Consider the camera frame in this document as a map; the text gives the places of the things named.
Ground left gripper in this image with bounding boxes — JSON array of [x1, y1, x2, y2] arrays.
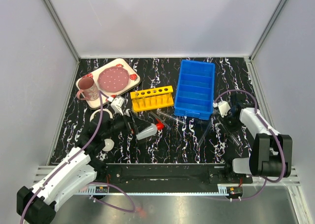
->
[[102, 108, 151, 140]]

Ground yellow test tube rack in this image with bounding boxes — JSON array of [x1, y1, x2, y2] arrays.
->
[[130, 86, 174, 112]]

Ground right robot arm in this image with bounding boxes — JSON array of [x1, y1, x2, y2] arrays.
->
[[214, 90, 293, 183]]

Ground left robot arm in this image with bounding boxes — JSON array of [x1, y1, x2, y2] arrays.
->
[[17, 109, 151, 224]]

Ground white wash bottle red cap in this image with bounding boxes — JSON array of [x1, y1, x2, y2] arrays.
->
[[136, 123, 164, 140]]

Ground beige ceramic mortar bowl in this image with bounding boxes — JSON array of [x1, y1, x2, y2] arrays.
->
[[90, 108, 114, 123]]

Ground white round lid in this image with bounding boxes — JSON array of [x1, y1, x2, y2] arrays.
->
[[102, 139, 115, 152]]

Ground blue divided plastic bin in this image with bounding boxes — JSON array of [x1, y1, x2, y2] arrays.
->
[[174, 60, 216, 120]]

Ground pink polka dot plate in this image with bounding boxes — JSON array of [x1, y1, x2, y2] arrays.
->
[[97, 66, 129, 93]]

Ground pink mug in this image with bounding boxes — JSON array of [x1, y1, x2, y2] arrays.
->
[[76, 77, 99, 101]]

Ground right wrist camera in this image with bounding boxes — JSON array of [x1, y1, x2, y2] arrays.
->
[[219, 101, 231, 118]]

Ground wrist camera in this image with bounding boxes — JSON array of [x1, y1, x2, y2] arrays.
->
[[219, 101, 231, 118], [110, 96, 125, 115]]

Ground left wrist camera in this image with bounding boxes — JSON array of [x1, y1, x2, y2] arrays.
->
[[110, 96, 125, 115]]

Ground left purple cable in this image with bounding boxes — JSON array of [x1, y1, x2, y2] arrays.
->
[[18, 90, 137, 224]]

